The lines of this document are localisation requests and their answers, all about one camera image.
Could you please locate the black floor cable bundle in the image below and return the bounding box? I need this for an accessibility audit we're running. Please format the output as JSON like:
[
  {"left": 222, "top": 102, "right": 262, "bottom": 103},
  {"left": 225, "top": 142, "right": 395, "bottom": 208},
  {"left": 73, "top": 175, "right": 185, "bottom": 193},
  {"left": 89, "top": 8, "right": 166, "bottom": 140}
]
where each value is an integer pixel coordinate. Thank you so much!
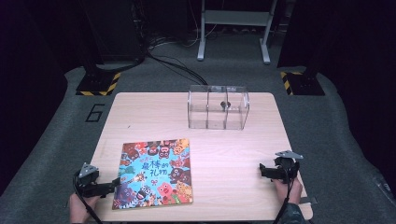
[{"left": 145, "top": 50, "right": 209, "bottom": 87}]

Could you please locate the black equipment cabinet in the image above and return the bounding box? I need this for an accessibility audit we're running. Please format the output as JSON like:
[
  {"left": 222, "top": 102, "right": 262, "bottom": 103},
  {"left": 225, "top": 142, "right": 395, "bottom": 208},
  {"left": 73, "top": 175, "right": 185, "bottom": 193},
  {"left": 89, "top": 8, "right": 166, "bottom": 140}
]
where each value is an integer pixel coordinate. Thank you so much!
[{"left": 82, "top": 0, "right": 147, "bottom": 64}]

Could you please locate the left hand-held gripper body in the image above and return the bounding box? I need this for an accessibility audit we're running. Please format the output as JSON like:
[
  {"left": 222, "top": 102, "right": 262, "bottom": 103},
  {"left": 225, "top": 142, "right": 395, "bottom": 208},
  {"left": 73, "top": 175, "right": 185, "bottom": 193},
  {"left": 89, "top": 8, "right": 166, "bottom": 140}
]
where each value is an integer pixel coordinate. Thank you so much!
[{"left": 74, "top": 163, "right": 108, "bottom": 199}]

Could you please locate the person's left hand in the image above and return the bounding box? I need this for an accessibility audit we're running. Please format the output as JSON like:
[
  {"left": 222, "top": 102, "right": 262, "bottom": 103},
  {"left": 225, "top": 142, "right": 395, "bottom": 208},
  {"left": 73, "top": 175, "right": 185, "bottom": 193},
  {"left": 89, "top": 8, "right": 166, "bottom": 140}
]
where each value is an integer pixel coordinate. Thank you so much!
[{"left": 68, "top": 194, "right": 101, "bottom": 224}]

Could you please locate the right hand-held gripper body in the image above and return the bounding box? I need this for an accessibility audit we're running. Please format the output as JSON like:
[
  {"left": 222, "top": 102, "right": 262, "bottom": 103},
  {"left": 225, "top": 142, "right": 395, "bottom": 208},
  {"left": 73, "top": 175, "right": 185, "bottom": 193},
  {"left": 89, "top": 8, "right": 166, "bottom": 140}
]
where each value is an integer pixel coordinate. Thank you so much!
[{"left": 274, "top": 150, "right": 304, "bottom": 185}]

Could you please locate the colourful animal picture book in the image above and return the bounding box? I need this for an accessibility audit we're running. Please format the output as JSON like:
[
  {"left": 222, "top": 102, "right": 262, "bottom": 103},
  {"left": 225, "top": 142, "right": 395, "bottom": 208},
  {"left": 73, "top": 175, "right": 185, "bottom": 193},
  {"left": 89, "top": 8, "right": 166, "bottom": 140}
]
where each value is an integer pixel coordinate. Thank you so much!
[{"left": 111, "top": 138, "right": 194, "bottom": 211}]

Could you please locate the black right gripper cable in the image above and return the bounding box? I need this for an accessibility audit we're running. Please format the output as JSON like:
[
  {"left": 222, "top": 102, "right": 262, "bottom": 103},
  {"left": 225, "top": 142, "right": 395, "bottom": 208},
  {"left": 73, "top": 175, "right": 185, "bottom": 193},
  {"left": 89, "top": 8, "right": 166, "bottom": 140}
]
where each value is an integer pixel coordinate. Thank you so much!
[{"left": 273, "top": 177, "right": 294, "bottom": 224}]

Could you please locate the white metal stand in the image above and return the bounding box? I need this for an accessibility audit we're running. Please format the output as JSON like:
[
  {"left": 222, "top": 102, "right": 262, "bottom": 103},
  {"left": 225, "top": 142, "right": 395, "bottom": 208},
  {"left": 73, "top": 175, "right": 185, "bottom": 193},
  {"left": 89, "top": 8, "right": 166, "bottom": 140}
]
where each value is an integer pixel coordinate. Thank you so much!
[{"left": 196, "top": 0, "right": 278, "bottom": 65}]

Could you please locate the black stand with hazard-striped base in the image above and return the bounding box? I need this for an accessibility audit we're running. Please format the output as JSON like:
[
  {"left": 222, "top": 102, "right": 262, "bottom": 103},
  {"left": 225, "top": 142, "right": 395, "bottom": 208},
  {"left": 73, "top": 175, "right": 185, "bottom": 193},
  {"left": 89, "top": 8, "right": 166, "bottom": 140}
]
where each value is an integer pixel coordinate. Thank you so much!
[
  {"left": 76, "top": 0, "right": 122, "bottom": 97},
  {"left": 279, "top": 0, "right": 326, "bottom": 96}
]

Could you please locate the person's right hand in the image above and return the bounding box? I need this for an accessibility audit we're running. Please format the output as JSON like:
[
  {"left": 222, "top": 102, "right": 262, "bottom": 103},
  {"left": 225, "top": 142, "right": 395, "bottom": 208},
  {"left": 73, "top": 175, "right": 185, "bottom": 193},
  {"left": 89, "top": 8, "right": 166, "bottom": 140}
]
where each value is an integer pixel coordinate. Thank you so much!
[{"left": 274, "top": 177, "right": 304, "bottom": 205}]

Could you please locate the clear acrylic book rack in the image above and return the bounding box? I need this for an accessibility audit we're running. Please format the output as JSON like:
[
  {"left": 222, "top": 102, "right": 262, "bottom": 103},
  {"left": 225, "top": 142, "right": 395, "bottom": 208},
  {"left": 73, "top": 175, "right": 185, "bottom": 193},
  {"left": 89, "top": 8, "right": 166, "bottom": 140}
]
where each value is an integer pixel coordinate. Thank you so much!
[{"left": 187, "top": 84, "right": 250, "bottom": 131}]

